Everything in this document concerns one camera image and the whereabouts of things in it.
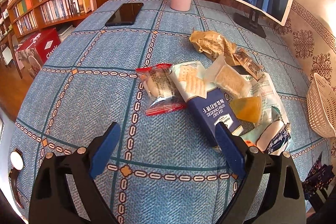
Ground red Classic Quilt box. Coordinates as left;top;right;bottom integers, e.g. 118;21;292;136
17;28;61;79

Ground light blue cracker bag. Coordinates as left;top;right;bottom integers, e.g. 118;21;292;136
169;61;207;102

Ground black tablet stand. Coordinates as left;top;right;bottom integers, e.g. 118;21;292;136
233;9;266;39

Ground black smartphone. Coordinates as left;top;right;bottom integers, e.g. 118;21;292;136
105;3;143;27

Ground small blue white snack packet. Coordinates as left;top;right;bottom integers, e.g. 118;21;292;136
256;120;291;156

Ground tan crinkled snack bag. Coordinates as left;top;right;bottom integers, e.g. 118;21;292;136
189;30;236;64

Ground navy sea salt cracker box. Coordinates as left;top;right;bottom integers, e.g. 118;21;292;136
186;88;243;148

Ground clear brown biscuit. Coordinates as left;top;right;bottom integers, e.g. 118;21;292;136
203;55;252;98

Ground red-edged clear snack packet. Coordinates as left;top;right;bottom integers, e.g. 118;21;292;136
135;63;186;116

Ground brown clear snack packet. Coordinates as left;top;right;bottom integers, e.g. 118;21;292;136
233;48;262;81

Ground blue patterned tablecloth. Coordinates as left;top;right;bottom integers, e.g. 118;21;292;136
11;0;332;223

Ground orange jelly cup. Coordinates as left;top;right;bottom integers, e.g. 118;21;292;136
230;96;262;123

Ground wristwatch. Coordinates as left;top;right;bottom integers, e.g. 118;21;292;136
9;148;25;209

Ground white plastic basket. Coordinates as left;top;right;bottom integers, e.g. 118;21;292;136
306;73;336;138

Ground white green printed pouch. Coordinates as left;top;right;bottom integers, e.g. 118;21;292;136
240;72;289;143

